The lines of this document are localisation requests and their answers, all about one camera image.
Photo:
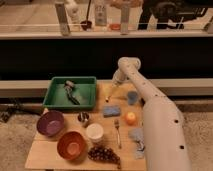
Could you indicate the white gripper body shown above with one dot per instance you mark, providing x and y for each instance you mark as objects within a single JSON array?
[{"x": 119, "y": 77}]

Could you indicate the pale yellow banana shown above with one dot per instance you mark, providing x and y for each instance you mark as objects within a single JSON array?
[{"x": 109, "y": 93}]

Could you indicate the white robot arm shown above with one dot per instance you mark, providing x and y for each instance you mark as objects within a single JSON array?
[{"x": 165, "y": 145}]

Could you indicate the blue cup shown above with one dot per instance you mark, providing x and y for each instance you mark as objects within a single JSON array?
[{"x": 132, "y": 97}]

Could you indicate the small metal cup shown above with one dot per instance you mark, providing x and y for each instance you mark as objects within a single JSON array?
[{"x": 83, "y": 118}]

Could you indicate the white cup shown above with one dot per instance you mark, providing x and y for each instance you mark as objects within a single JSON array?
[{"x": 95, "y": 132}]

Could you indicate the blue sponge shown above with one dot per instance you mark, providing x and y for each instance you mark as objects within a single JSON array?
[{"x": 110, "y": 111}]

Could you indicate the orange fruit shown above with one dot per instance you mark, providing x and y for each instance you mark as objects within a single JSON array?
[{"x": 130, "y": 118}]

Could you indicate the grey black tool in tray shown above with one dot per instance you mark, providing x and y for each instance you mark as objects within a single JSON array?
[{"x": 69, "y": 86}]

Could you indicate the blue grey cloth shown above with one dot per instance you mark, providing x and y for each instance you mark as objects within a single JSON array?
[{"x": 136, "y": 135}]

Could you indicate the green plastic tray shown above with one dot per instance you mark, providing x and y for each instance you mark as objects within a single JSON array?
[{"x": 84, "y": 91}]

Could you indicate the wooden board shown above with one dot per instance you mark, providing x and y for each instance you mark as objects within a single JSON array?
[{"x": 116, "y": 152}]

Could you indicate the dark grape bunch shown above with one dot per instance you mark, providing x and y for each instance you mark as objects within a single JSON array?
[{"x": 104, "y": 155}]

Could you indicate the purple bowl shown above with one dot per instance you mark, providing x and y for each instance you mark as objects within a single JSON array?
[{"x": 50, "y": 123}]

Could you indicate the orange bowl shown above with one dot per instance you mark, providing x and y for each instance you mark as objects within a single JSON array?
[{"x": 71, "y": 145}]

